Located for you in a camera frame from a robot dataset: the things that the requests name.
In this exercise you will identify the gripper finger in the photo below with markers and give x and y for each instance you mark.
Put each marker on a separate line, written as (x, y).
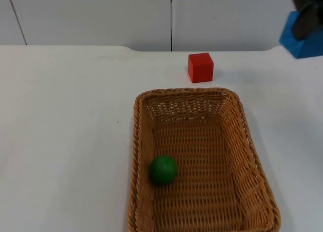
(304, 23)

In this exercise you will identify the blue block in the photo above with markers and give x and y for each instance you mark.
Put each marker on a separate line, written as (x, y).
(306, 46)

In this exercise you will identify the red cube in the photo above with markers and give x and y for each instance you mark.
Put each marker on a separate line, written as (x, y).
(200, 68)

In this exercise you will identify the brown wicker basket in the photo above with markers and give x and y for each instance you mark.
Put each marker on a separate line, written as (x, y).
(202, 153)

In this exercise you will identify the green ball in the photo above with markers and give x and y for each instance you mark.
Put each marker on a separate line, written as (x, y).
(163, 170)

